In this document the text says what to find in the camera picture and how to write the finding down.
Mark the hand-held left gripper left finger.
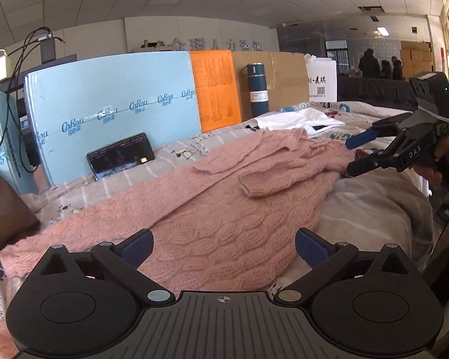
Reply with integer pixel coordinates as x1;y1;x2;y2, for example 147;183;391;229
37;229;178;305

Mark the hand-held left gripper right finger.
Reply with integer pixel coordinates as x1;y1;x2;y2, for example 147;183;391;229
273;227;412;305

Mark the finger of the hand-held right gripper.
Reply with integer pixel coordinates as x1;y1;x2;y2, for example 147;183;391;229
345;149;398;178
345;114;423;150

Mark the pink knitted sweater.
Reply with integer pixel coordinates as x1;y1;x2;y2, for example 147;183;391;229
0;127;354;359

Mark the person's right hand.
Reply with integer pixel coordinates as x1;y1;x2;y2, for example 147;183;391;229
412;131;449;185

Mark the black low partition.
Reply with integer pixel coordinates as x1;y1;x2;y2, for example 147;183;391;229
337;76;420;111

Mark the printed striped bedsheet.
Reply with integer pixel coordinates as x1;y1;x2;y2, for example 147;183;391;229
0;99;435;359

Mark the white paper bag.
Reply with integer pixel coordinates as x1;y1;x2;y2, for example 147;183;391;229
304;54;338;102

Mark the white garment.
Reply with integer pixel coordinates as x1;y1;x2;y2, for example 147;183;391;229
252;107;347;136

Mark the stack of cardboard boxes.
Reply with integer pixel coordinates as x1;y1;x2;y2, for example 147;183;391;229
400;41;435;79

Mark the black smartphone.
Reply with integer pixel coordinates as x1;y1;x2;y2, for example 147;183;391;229
86;132;156;181

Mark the brown cardboard sheet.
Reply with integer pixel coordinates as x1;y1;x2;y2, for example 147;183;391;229
230;50;310;121

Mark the dark blue thermos bottle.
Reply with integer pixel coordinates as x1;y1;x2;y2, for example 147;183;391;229
240;62;271;118

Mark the brown leather garment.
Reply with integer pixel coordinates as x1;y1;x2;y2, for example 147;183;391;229
0;165;43;270

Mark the orange board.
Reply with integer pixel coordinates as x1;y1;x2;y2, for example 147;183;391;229
189;50;244;134

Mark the light blue carton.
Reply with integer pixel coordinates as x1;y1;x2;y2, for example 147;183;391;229
0;90;40;196
24;50;203;188

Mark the hanging black power adapter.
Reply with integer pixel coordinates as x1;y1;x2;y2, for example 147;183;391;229
17;99;43;168

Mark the black plug adapter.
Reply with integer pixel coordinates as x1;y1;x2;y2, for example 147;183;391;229
40;34;57;63

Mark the wall lettering sign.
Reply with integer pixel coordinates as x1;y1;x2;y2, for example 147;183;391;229
140;37;264;53

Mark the black power cable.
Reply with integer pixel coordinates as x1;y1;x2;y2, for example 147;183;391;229
5;26;65;165

